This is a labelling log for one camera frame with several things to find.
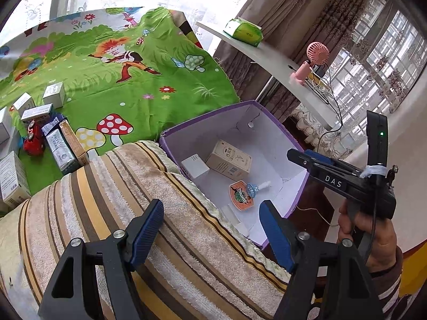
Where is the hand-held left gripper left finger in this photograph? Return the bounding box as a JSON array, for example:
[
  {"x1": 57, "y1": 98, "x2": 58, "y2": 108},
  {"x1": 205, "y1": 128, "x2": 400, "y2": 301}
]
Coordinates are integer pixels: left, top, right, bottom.
[{"x1": 38, "y1": 199, "x2": 165, "y2": 320}]

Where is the person's right hand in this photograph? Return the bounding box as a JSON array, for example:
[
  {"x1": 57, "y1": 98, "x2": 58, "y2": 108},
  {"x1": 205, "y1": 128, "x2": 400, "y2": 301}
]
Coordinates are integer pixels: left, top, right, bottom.
[{"x1": 337, "y1": 203, "x2": 398, "y2": 275}]

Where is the striped beige towel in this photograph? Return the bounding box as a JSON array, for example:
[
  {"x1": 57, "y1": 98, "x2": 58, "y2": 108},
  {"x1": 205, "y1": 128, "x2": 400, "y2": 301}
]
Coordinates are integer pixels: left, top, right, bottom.
[{"x1": 0, "y1": 140, "x2": 291, "y2": 320}]

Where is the black cable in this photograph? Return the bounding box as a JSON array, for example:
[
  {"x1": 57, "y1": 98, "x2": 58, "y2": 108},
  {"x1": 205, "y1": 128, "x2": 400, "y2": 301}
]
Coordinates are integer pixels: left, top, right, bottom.
[{"x1": 316, "y1": 65, "x2": 345, "y2": 155}]

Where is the person's right forearm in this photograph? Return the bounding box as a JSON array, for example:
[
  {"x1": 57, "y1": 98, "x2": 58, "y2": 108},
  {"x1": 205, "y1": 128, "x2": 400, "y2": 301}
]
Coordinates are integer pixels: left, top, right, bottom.
[{"x1": 369, "y1": 247, "x2": 405, "y2": 320}]

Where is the large white pink box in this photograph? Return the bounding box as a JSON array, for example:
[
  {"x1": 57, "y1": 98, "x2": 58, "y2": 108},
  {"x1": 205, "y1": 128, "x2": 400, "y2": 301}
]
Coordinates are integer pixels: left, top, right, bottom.
[{"x1": 0, "y1": 107, "x2": 21, "y2": 154}]

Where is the beige carton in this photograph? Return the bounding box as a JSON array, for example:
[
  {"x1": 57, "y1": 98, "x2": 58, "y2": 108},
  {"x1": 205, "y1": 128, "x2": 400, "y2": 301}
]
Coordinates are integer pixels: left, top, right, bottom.
[{"x1": 205, "y1": 140, "x2": 253, "y2": 182}]

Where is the blue white packet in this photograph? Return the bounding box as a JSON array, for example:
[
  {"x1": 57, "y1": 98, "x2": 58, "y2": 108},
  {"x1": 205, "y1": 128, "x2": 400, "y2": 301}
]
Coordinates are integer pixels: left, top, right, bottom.
[{"x1": 42, "y1": 114, "x2": 68, "y2": 134}]

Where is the small blue white toy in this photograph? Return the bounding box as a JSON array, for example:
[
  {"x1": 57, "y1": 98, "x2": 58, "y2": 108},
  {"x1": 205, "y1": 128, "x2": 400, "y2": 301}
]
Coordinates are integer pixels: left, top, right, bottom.
[{"x1": 246, "y1": 180, "x2": 272, "y2": 197}]

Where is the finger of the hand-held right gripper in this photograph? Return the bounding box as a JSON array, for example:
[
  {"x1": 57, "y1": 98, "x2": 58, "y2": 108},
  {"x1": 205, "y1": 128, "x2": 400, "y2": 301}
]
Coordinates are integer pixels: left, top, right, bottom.
[
  {"x1": 286, "y1": 149, "x2": 367, "y2": 206},
  {"x1": 304, "y1": 149, "x2": 363, "y2": 174}
]

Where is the orange round badge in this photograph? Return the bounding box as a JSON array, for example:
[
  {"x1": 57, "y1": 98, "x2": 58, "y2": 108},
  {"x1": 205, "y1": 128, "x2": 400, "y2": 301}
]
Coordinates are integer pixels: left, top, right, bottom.
[{"x1": 228, "y1": 181, "x2": 256, "y2": 211}]

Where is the white cube box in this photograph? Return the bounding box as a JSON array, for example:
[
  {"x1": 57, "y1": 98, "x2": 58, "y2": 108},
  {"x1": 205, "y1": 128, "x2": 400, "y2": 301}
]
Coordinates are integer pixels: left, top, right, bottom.
[{"x1": 13, "y1": 93, "x2": 36, "y2": 118}]

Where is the thin white cable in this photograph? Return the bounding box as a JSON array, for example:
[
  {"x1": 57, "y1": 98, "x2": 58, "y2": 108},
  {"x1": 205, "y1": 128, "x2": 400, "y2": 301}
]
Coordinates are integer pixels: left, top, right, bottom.
[{"x1": 296, "y1": 206, "x2": 339, "y2": 226}]

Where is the flat white plastic piece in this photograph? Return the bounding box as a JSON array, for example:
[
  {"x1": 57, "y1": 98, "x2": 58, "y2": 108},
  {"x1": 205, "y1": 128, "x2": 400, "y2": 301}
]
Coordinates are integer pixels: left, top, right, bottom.
[{"x1": 221, "y1": 206, "x2": 251, "y2": 237}]

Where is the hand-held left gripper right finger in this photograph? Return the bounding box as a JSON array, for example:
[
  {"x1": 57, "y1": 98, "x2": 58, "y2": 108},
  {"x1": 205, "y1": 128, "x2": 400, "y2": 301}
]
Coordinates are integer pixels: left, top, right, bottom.
[{"x1": 258, "y1": 200, "x2": 384, "y2": 320}]

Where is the black wire rack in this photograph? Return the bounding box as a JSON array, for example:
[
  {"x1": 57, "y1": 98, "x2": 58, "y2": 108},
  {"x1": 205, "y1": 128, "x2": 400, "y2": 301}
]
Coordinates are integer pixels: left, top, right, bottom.
[{"x1": 304, "y1": 68, "x2": 335, "y2": 105}]

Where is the small plain white box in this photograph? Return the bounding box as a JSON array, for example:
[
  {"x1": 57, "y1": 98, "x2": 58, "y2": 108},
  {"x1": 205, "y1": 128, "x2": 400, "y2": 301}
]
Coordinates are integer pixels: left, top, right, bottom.
[{"x1": 181, "y1": 154, "x2": 210, "y2": 180}]

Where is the green cartoon printed cloth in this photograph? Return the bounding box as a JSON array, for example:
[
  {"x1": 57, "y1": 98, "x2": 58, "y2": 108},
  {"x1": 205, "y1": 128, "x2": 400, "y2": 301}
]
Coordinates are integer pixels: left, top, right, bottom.
[{"x1": 0, "y1": 7, "x2": 241, "y2": 214}]

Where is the brown patterned curtain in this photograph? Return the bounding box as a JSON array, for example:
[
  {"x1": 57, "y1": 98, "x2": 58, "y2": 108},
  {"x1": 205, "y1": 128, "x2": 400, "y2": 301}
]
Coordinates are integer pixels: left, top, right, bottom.
[{"x1": 213, "y1": 0, "x2": 379, "y2": 125}]

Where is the teal white box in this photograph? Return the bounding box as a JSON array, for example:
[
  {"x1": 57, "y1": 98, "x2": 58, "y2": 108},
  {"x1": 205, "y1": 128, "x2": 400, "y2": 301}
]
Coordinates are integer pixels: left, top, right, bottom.
[{"x1": 45, "y1": 128, "x2": 79, "y2": 176}]

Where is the red toy car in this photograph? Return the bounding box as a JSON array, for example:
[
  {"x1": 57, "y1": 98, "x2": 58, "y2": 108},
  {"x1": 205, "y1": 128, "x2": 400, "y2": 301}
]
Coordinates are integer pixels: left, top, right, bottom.
[{"x1": 22, "y1": 122, "x2": 46, "y2": 157}]

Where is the brown carton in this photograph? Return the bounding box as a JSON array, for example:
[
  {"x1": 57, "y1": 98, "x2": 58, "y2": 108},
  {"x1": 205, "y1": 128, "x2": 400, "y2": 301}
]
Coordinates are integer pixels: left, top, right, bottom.
[{"x1": 59, "y1": 120, "x2": 90, "y2": 167}]

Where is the white box blue print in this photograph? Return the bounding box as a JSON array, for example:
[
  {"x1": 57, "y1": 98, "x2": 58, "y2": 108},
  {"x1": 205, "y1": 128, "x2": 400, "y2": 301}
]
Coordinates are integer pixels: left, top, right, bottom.
[{"x1": 0, "y1": 151, "x2": 33, "y2": 208}]

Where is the green tissue pack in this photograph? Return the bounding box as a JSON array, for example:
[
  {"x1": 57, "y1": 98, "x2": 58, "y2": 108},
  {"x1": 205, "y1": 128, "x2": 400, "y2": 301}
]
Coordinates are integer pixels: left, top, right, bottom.
[{"x1": 223, "y1": 18, "x2": 264, "y2": 47}]

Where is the purple cardboard box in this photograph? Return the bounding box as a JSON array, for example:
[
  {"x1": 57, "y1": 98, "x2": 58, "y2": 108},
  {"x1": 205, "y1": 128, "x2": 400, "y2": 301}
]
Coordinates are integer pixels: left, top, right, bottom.
[{"x1": 158, "y1": 100, "x2": 309, "y2": 250}]

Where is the pink handheld fan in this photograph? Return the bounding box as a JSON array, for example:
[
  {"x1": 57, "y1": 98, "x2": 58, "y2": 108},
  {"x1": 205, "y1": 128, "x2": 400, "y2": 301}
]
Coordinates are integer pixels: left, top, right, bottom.
[{"x1": 290, "y1": 42, "x2": 330, "y2": 86}]

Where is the long green white box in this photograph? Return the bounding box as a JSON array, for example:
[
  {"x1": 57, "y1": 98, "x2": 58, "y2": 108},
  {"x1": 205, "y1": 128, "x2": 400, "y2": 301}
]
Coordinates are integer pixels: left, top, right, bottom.
[{"x1": 21, "y1": 104, "x2": 54, "y2": 128}]

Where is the small silver top box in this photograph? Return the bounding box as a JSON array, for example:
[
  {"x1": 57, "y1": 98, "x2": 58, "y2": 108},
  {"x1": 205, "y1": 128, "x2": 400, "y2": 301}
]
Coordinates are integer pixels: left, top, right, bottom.
[{"x1": 43, "y1": 82, "x2": 66, "y2": 109}]

